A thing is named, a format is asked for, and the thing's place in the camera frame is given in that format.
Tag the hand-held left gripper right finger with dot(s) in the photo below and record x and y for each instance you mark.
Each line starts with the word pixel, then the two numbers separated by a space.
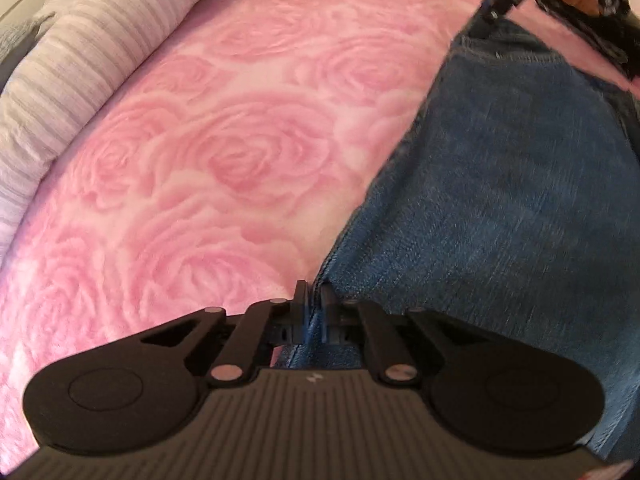
pixel 327 315

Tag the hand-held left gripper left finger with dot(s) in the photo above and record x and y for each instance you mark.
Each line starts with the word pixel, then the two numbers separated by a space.
pixel 301 310

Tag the blue jeans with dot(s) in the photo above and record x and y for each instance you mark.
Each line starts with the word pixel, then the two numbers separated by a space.
pixel 500 185

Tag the pink floral blanket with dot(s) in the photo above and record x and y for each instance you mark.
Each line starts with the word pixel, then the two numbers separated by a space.
pixel 225 135

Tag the striped light quilt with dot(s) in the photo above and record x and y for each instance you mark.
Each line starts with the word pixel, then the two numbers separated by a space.
pixel 100 35

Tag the grey checked pillow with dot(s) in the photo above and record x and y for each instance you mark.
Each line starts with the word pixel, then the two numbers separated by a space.
pixel 15 50

